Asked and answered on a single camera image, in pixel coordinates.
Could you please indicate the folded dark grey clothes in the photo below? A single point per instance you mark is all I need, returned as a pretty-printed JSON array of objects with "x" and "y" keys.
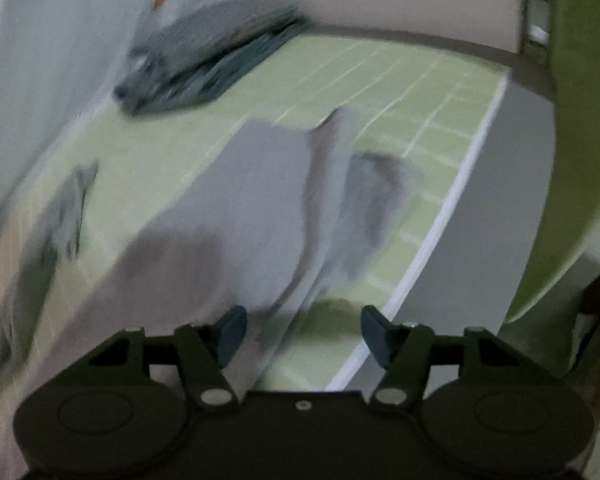
[{"x": 205, "y": 55}]

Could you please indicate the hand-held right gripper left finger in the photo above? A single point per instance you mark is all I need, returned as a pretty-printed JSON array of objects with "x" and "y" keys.
[{"x": 232, "y": 332}]

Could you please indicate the dark cloth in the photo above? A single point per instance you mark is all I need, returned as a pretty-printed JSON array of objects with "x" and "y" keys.
[{"x": 70, "y": 210}]

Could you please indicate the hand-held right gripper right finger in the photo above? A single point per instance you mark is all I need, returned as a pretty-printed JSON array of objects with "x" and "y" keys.
[{"x": 375, "y": 336}]

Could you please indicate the light blue carrot print cloth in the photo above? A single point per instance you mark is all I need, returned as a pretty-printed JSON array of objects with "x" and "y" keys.
[{"x": 55, "y": 60}]

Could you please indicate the green curtain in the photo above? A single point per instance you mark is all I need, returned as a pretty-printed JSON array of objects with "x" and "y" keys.
[{"x": 580, "y": 110}]

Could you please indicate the green checked bed sheet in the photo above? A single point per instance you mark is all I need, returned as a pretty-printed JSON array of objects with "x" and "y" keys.
[{"x": 380, "y": 85}]

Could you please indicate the grey garment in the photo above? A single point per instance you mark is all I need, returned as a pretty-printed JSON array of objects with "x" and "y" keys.
[{"x": 270, "y": 185}]

